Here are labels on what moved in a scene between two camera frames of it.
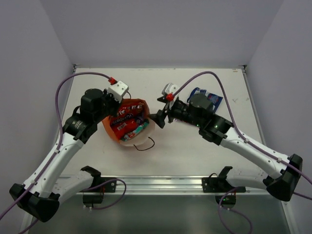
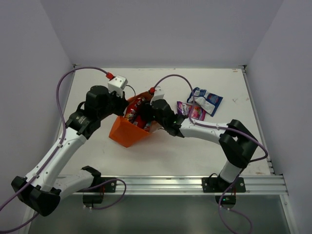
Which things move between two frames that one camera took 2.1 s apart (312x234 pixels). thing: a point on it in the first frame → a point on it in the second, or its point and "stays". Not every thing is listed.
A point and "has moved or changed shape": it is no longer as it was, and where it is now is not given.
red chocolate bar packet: [123, 124] → [141, 123]
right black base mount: [225, 193] stays
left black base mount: [93, 194] stays
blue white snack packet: [215, 100] stays
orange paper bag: [132, 125] has moved or changed shape
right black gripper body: [181, 112] → [148, 113]
